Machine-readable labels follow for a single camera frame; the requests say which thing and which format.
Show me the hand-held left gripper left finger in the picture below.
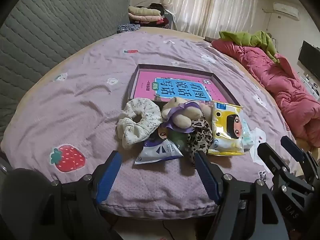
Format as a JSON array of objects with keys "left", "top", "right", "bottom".
[{"left": 40, "top": 150, "right": 123, "bottom": 240}]

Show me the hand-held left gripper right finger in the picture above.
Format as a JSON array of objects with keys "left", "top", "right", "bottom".
[{"left": 194, "top": 151, "right": 290, "bottom": 240}]

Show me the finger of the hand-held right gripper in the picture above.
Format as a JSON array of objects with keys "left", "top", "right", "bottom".
[
  {"left": 257, "top": 142, "right": 314, "bottom": 195},
  {"left": 280, "top": 135, "right": 320, "bottom": 178}
]

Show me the pale green tissue pack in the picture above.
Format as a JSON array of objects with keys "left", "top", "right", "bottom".
[{"left": 241, "top": 120, "right": 255, "bottom": 152}]

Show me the leopard print scrunchie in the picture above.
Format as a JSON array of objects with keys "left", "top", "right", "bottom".
[{"left": 185, "top": 114, "right": 213, "bottom": 167}]

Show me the green round puff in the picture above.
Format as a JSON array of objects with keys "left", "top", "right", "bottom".
[{"left": 168, "top": 131, "right": 188, "bottom": 150}]

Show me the yellow cartoon wipes packet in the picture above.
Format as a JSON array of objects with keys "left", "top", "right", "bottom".
[{"left": 207, "top": 100, "right": 245, "bottom": 157}]

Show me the white and blue packet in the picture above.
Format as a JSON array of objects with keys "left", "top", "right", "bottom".
[{"left": 134, "top": 140, "right": 184, "bottom": 165}]

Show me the plush bear with purple dress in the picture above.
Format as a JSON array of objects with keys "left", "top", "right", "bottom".
[{"left": 160, "top": 97, "right": 203, "bottom": 133}]

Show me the white floral scrunchie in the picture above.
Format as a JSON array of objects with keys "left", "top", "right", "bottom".
[{"left": 117, "top": 98, "right": 162, "bottom": 150}]

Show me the grey shallow box tray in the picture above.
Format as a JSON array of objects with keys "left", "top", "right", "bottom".
[{"left": 128, "top": 64, "right": 242, "bottom": 105}]

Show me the pink quilt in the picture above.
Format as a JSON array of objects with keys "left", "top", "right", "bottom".
[{"left": 212, "top": 39, "right": 320, "bottom": 148}]

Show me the black television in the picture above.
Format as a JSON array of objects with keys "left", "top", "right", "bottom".
[{"left": 297, "top": 40, "right": 320, "bottom": 75}]

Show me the green garment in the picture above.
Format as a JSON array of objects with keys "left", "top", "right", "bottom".
[{"left": 219, "top": 31, "right": 280, "bottom": 64}]

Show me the white air conditioner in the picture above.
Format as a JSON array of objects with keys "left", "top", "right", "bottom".
[{"left": 272, "top": 2, "right": 300, "bottom": 21}]

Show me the blue patterned cloth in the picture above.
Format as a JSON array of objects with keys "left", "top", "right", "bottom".
[{"left": 117, "top": 24, "right": 142, "bottom": 33}]

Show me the grey quilted headboard cover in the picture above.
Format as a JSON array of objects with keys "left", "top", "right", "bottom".
[{"left": 0, "top": 0, "right": 130, "bottom": 130}]

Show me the white curtain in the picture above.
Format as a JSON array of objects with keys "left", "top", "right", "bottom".
[{"left": 162, "top": 0, "right": 260, "bottom": 40}]

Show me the pink folded garment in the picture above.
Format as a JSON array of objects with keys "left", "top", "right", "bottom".
[{"left": 129, "top": 14, "right": 163, "bottom": 25}]

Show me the dark red garment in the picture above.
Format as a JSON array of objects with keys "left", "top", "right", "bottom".
[{"left": 156, "top": 16, "right": 170, "bottom": 28}]

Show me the grey-blue chair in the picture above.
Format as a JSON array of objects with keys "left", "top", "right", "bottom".
[{"left": 166, "top": 10, "right": 175, "bottom": 29}]

